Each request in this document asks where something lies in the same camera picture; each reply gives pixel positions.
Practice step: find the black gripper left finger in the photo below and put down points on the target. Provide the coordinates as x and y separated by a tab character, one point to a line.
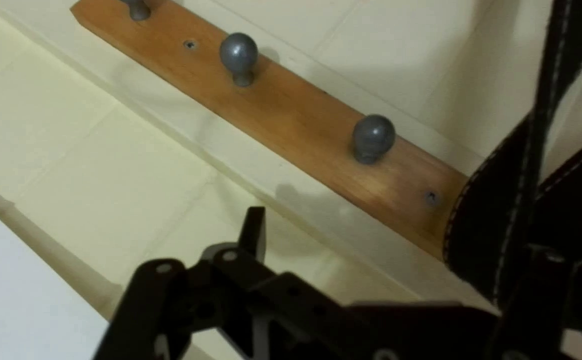
259	312

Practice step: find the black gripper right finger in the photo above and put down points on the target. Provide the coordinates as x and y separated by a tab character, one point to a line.
543	306

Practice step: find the black tote bag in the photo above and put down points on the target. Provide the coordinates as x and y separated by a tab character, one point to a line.
506	205

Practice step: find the wooden peg rack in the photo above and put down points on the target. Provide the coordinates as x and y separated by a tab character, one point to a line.
409	190

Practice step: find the grey metal peg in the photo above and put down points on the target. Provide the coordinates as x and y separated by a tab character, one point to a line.
238	55
373	137
138	9

